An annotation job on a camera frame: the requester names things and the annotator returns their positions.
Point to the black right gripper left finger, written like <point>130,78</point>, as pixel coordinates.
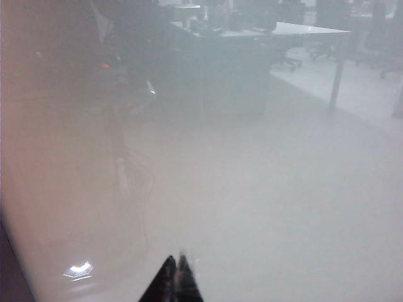
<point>163,283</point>

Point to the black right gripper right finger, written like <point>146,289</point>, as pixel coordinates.
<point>187,283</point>

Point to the white office table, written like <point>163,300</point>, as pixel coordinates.
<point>292,29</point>

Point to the frosted glass wall panel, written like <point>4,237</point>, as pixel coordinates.
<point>252,188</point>

